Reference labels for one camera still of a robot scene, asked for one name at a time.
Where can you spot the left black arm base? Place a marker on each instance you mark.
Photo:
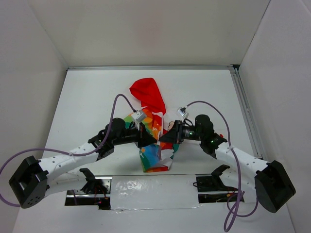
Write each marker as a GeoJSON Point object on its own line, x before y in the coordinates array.
{"type": "Point", "coordinates": [95, 192]}

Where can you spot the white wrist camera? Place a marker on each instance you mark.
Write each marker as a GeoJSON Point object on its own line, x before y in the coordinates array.
{"type": "Point", "coordinates": [138, 116]}
{"type": "Point", "coordinates": [182, 112]}

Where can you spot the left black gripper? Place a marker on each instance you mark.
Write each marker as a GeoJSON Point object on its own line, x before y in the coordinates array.
{"type": "Point", "coordinates": [143, 138]}

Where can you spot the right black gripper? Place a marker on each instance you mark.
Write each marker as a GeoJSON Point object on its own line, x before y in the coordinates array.
{"type": "Point", "coordinates": [175, 135]}

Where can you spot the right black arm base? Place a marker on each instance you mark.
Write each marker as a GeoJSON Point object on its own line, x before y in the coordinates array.
{"type": "Point", "coordinates": [211, 188]}

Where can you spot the aluminium frame rail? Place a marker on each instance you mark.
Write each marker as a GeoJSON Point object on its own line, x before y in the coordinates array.
{"type": "Point", "coordinates": [235, 76]}

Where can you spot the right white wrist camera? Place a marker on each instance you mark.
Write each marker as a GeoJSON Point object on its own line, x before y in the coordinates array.
{"type": "Point", "coordinates": [182, 112]}

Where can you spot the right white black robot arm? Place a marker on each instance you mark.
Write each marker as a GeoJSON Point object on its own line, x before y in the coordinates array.
{"type": "Point", "coordinates": [268, 183]}

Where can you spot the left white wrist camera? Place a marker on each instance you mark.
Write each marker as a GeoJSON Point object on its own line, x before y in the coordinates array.
{"type": "Point", "coordinates": [138, 116]}

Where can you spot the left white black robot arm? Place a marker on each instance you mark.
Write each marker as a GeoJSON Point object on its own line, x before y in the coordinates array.
{"type": "Point", "coordinates": [35, 179]}

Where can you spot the rainbow white red kids jacket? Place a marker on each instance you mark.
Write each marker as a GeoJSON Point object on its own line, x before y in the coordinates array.
{"type": "Point", "coordinates": [156, 157]}

